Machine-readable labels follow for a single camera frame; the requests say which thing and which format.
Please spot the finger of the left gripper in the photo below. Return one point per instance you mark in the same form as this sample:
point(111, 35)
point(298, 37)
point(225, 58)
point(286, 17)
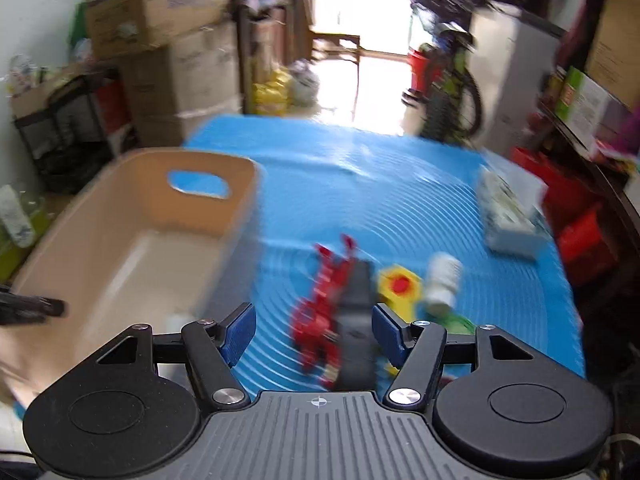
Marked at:
point(25, 310)

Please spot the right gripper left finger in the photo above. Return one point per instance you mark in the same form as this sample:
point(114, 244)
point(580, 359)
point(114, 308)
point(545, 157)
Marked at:
point(212, 349)

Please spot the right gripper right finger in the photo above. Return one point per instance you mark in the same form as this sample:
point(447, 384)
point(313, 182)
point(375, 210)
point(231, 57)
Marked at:
point(415, 349)

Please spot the beige plastic storage bin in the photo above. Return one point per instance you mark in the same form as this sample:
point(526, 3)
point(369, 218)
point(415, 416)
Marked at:
point(161, 237)

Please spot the green ointment tin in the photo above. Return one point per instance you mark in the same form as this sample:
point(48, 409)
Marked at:
point(454, 324)

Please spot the yellow toy launcher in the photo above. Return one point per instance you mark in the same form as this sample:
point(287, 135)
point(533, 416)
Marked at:
point(400, 289)

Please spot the black remote control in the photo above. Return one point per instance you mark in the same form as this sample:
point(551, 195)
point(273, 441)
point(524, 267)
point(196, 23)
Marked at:
point(358, 348)

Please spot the white pill bottle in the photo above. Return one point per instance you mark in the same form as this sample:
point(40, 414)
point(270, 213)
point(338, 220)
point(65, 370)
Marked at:
point(444, 273)

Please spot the red hero figure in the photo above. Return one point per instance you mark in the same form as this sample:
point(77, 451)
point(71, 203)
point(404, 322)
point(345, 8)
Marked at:
point(313, 320)

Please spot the blue silicone mat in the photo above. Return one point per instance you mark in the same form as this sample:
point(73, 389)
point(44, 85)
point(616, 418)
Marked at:
point(402, 199)

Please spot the white tissue box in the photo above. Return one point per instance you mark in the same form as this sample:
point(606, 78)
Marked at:
point(510, 202)

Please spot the black metal shelf rack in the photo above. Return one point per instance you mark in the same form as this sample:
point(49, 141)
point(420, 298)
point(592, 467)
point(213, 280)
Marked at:
point(72, 125)

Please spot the yellow oil jug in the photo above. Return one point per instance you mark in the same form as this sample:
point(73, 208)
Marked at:
point(271, 97)

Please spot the lower wrapped cardboard box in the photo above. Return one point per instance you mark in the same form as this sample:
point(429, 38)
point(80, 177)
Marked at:
point(172, 91)

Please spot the red plastic bucket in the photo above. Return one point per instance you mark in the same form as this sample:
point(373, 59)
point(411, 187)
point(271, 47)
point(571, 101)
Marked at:
point(420, 70)

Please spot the green white product box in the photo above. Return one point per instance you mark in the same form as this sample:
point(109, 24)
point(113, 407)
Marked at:
point(581, 104)

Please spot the white cabinet appliance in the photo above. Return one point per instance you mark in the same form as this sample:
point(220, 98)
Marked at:
point(513, 51)

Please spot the wooden chair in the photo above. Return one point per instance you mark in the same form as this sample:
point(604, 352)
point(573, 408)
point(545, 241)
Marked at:
point(338, 46)

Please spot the upper cardboard box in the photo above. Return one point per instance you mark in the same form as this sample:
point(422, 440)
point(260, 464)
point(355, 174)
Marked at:
point(126, 27)

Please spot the children's bicycle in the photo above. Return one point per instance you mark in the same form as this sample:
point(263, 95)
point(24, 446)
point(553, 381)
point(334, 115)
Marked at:
point(453, 108)

